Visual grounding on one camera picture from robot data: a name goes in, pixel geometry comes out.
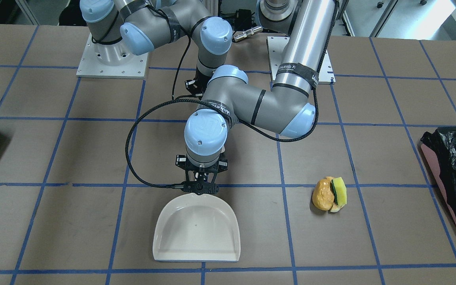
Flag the yellow green sponge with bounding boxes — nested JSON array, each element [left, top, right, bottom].
[[331, 177, 347, 207]]

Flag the orange bread piece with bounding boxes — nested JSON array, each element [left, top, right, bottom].
[[311, 177, 342, 213]]

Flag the beige plastic dustpan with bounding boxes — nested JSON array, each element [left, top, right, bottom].
[[152, 194, 241, 263]]

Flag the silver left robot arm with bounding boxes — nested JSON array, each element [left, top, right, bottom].
[[175, 0, 340, 195]]

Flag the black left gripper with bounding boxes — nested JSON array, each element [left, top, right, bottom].
[[175, 154, 228, 195]]

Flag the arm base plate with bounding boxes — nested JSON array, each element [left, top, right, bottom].
[[266, 36, 336, 85], [76, 34, 149, 79]]

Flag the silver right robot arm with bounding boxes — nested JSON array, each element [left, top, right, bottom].
[[77, 0, 233, 96]]

